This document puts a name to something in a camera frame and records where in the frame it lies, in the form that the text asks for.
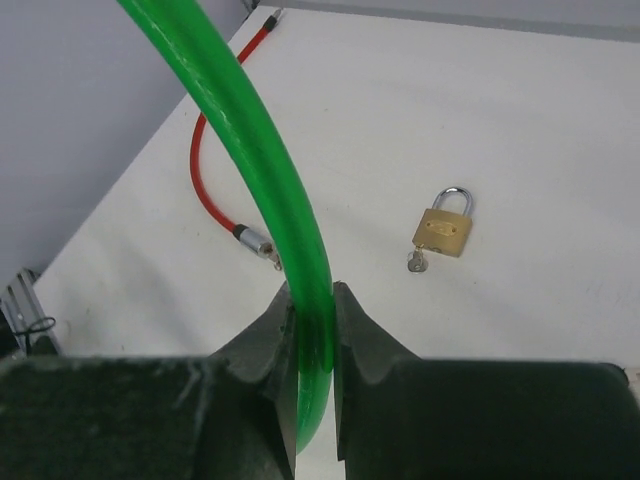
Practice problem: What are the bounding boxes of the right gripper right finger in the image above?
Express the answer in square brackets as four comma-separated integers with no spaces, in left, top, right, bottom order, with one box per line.
[334,282,639,479]

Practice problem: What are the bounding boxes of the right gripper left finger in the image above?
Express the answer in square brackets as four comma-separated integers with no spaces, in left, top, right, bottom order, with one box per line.
[1,286,298,479]

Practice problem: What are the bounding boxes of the large padlock key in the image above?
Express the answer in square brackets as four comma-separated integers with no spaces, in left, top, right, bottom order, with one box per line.
[407,248,428,274]

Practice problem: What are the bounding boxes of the large brass padlock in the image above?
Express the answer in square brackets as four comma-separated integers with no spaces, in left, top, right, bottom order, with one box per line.
[412,186,474,258]

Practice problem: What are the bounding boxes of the green cable lock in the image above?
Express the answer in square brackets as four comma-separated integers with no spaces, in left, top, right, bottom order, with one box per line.
[120,1,336,451]

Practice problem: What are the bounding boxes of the red cable lock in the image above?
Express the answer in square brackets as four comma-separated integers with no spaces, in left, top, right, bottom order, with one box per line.
[189,6,284,262]

